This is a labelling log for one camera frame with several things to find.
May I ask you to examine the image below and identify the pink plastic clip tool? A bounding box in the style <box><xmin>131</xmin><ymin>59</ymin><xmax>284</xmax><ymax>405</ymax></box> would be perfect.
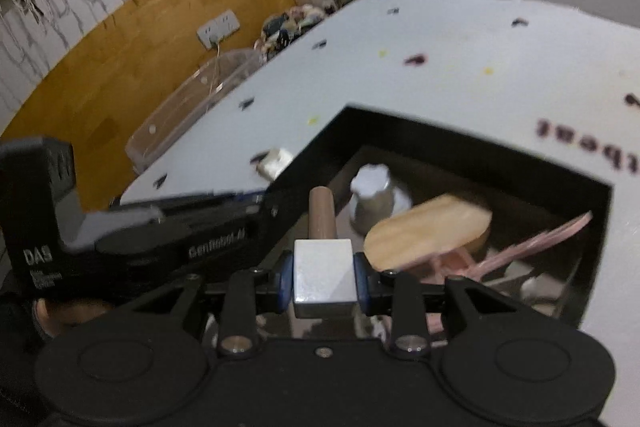
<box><xmin>397</xmin><ymin>211</ymin><xmax>593</xmax><ymax>284</ymax></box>

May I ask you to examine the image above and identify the white block wooden-handle stamp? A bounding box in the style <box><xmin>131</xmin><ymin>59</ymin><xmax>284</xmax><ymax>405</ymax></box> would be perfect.
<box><xmin>293</xmin><ymin>186</ymin><xmax>357</xmax><ymax>319</ymax></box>

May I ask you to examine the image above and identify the black cardboard box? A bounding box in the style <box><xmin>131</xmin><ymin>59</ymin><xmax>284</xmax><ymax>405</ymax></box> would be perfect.
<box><xmin>264</xmin><ymin>106</ymin><xmax>613</xmax><ymax>325</ymax></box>

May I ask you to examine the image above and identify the white plastic piece in box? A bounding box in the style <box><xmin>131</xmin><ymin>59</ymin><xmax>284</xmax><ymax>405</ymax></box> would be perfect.
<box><xmin>520</xmin><ymin>274</ymin><xmax>547</xmax><ymax>303</ymax></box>

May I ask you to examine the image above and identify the light wooden block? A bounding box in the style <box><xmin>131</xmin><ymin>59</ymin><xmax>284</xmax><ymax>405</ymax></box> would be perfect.
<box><xmin>363</xmin><ymin>194</ymin><xmax>492</xmax><ymax>271</ymax></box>

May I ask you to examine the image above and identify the cream satin ribbon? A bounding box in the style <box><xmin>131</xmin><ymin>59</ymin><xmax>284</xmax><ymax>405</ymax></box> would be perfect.
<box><xmin>256</xmin><ymin>148</ymin><xmax>294</xmax><ymax>182</ymax></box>

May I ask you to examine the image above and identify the white knob-lid jar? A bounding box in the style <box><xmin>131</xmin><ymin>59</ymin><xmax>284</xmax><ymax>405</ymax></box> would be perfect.
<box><xmin>348</xmin><ymin>164</ymin><xmax>413</xmax><ymax>236</ymax></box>

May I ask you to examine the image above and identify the clear plastic storage bin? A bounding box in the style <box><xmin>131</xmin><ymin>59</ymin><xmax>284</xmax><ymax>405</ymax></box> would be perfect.
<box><xmin>125</xmin><ymin>49</ymin><xmax>264</xmax><ymax>174</ymax></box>

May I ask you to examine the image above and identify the pile of plush toys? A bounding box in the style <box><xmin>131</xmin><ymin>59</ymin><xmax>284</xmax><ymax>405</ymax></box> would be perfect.
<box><xmin>254</xmin><ymin>4</ymin><xmax>336</xmax><ymax>63</ymax></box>

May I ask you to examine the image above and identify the white wall socket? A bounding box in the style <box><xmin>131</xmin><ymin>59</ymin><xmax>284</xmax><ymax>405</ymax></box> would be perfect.
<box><xmin>196</xmin><ymin>10</ymin><xmax>240</xmax><ymax>50</ymax></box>

